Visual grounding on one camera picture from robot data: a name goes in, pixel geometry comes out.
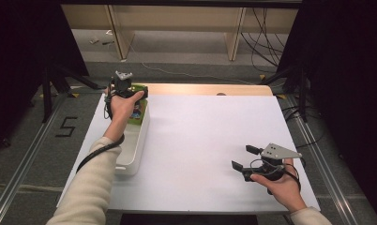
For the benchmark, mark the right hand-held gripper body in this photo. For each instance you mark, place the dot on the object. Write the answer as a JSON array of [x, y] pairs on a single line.
[[275, 152]]

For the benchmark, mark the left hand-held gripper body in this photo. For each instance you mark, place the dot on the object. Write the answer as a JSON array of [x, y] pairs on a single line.
[[122, 86]]

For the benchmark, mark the green cartoon phone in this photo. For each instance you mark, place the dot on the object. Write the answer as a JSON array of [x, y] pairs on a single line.
[[139, 115]]

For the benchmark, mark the white storage box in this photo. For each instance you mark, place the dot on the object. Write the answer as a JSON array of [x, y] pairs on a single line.
[[136, 150]]

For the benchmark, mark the person's left hand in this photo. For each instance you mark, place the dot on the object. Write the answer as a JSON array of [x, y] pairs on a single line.
[[121, 108]]

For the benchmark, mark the person's right hand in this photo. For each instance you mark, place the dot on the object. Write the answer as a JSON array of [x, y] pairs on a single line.
[[285, 190]]

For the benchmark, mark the white table cover sheet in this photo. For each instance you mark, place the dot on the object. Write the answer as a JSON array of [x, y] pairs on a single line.
[[214, 131]]

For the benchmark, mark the small dark floor object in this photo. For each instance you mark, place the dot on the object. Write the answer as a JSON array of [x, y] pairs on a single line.
[[108, 42]]

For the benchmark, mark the yellow tape piece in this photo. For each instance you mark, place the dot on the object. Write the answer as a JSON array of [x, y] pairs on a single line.
[[73, 95], [282, 96], [262, 76]]

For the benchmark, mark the small white floor object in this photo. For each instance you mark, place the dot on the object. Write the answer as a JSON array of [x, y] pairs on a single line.
[[94, 40]]

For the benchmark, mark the beige wooden shelf unit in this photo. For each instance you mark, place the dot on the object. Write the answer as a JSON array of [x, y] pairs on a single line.
[[177, 18]]

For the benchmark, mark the black curtain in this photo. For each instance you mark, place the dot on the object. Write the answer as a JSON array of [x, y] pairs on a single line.
[[18, 47], [349, 62]]

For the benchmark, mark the aluminium floor rail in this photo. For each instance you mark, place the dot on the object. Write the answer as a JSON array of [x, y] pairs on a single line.
[[24, 156], [321, 156]]

